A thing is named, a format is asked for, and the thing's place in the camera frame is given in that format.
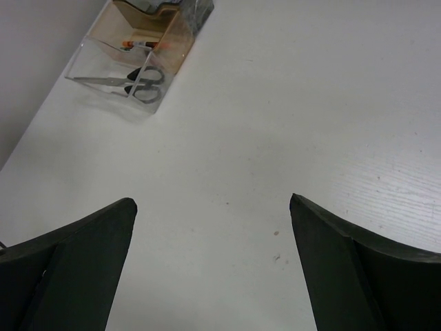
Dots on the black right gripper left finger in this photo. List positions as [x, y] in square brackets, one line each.
[66, 279]

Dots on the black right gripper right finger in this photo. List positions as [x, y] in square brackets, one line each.
[359, 280]

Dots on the black handled scissors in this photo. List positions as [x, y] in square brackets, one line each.
[144, 86]

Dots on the red pen with orange cap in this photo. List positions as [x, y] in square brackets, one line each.
[139, 44]

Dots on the clear tiered organizer box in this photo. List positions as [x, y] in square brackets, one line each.
[175, 25]

